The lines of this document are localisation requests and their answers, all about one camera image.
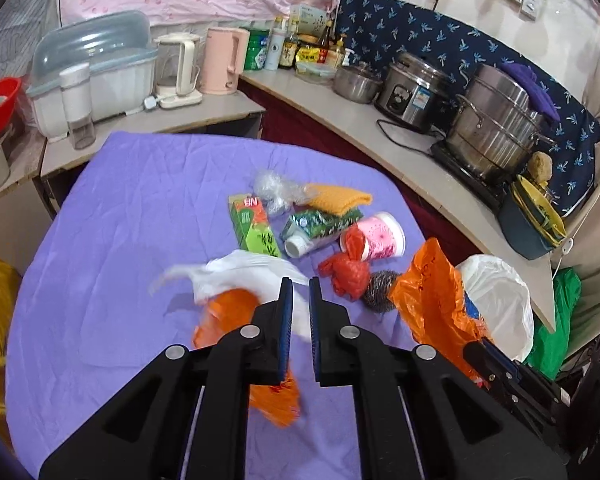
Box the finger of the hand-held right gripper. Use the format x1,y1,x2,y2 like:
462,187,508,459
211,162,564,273
482,338,525,380
462,341,503,387

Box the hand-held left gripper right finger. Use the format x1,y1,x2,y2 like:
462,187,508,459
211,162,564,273
307,276,568,480

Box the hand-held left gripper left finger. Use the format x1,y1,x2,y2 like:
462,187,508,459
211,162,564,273
39,277,296,480

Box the bin with white liner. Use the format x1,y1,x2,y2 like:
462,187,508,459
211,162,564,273
455,254,535,365

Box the orange plastic bag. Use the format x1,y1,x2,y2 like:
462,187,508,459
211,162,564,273
192,287,302,429
389,237,492,388

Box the white plastic bag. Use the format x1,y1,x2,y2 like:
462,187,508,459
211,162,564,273
149,249,313,343

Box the steel wool scrubber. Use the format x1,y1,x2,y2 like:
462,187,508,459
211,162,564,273
361,270,406,314

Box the green printed packet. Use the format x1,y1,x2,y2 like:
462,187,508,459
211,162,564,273
286,208,365,239

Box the green drink carton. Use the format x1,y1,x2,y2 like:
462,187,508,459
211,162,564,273
227,193,284,260

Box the pink and white paper cup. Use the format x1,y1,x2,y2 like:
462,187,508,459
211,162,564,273
352,211,407,262

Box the red plastic bag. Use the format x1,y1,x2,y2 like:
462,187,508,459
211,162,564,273
318,225,372,302

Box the green plastic bag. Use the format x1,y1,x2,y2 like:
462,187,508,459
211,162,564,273
524,267,582,382

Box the white capped tube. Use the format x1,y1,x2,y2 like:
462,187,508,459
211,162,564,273
283,230,352,260

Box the blue and yellow basin stack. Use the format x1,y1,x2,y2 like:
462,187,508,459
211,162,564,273
497,174,569,262

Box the orange knitted dishcloth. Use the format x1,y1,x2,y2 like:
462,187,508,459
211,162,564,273
304,183,377,212

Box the crumpled clear plastic wrap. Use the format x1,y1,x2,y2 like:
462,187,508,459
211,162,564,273
253,170,312,217

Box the black induction cooker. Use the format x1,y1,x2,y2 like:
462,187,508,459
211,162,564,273
430,140,517,212

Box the loofah sponge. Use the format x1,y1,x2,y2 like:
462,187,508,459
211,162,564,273
528,152,555,187

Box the purple tablecloth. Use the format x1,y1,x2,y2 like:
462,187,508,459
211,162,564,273
5,130,431,480

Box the large steel steamer pot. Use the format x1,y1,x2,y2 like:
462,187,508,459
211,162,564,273
444,63,557,184

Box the small steel pot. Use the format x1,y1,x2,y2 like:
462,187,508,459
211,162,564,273
332,61,384,106

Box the glass food container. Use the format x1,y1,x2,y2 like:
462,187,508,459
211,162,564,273
294,60,339,85

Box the steel rice cooker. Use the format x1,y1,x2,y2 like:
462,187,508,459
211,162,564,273
374,51,455,134

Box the dark purple cloth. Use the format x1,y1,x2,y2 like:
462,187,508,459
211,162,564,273
497,59,562,124

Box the yellow seasoning packets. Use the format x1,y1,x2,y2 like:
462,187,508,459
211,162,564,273
295,45,328,66

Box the pink electric kettle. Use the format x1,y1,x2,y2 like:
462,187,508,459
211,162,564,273
200,27,251,95

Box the dark sauce bottle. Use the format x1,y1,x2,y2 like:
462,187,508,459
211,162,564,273
279,21,301,69

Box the white and blue bottle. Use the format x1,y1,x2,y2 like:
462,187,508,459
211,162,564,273
265,27,286,71

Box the white glass kettle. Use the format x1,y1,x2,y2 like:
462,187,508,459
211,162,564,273
153,32,204,110

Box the clear bottle with white cap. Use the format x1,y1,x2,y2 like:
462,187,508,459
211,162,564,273
58,63,97,150

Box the white and green carton box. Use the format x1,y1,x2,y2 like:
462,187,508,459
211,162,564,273
289,3,327,37

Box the white dish drainer with lid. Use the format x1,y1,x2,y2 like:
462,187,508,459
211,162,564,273
26,10,159,143

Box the dark blue printed cloth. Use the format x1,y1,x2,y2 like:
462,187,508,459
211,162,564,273
334,0,600,213

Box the grey patterned fabric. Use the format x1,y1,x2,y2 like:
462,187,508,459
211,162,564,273
0,0,67,88

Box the black power cable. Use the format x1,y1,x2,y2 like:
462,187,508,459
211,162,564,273
376,118,453,155

